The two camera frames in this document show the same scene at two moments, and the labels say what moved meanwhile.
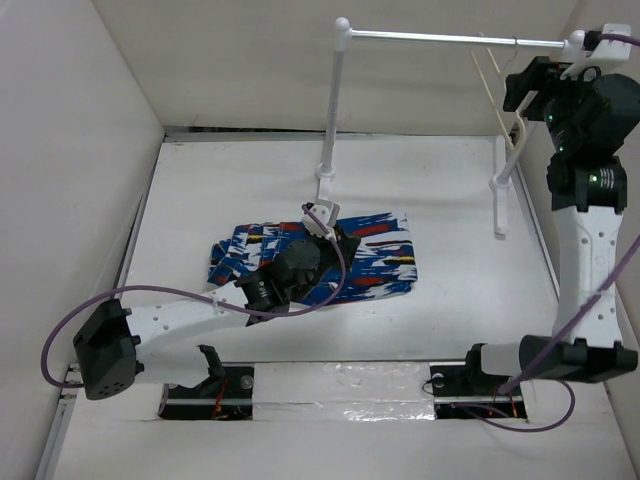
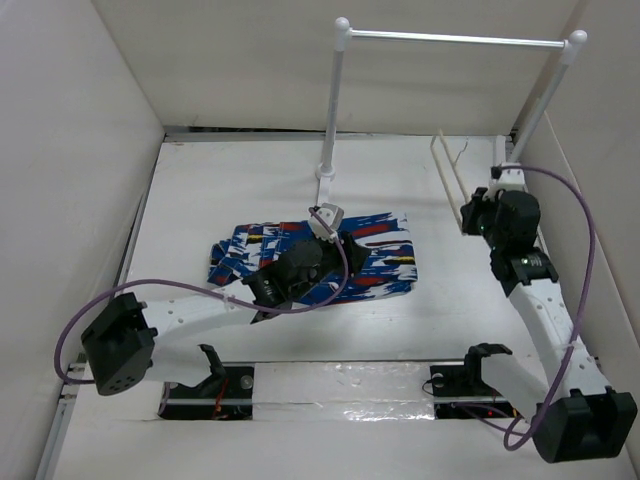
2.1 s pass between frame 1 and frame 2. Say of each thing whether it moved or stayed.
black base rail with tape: stayed
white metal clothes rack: stayed
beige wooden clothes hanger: moved
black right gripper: moved
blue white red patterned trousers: stayed
